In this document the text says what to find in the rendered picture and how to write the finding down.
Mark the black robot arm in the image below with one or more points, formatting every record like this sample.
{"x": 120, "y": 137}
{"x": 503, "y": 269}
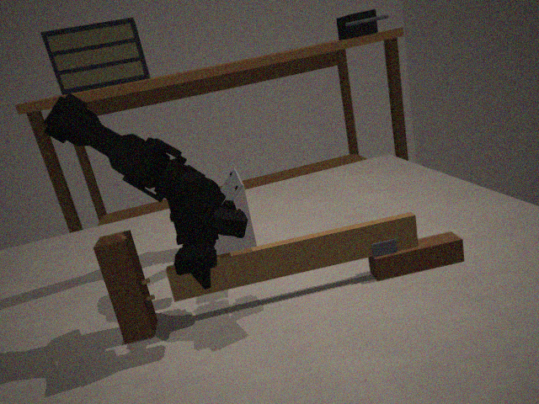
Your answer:
{"x": 147, "y": 164}

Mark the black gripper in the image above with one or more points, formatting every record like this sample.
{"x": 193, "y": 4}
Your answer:
{"x": 198, "y": 254}

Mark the long brown wooden rail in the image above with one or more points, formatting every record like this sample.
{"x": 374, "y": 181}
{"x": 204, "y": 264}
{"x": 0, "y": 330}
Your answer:
{"x": 296, "y": 255}

